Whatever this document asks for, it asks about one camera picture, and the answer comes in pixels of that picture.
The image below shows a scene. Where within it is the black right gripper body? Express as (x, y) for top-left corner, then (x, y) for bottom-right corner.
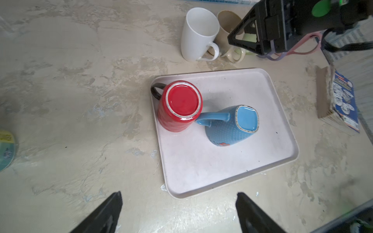
(262, 1), (343, 55)

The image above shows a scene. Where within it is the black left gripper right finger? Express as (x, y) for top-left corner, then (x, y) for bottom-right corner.
(236, 192), (285, 233)

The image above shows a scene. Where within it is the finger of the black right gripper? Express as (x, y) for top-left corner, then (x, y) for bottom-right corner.
(228, 38), (264, 55)
(228, 1), (264, 42)

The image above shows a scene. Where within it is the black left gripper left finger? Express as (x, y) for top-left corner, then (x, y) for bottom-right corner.
(71, 191), (123, 233)

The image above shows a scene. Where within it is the beige ceramic teapot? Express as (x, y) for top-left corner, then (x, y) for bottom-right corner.
(207, 10), (246, 64)

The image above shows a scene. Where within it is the white mug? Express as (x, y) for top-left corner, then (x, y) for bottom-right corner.
(181, 7), (220, 62)

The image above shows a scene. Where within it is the blue polka dot mug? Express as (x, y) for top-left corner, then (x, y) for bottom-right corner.
(196, 105), (259, 147)

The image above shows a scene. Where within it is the red mug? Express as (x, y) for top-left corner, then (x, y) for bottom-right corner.
(151, 80), (203, 133)

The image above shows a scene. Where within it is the green mug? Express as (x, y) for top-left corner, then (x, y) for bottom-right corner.
(243, 34), (257, 55)

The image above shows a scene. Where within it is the purple mug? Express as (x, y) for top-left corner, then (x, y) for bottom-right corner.
(257, 40), (287, 61)

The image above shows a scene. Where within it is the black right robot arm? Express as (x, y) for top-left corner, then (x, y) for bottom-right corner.
(227, 1), (373, 56)

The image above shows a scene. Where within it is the white plastic tray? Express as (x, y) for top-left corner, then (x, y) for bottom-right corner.
(153, 68), (299, 199)

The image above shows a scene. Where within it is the small labelled jar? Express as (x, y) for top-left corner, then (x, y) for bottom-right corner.
(0, 129), (17, 171)

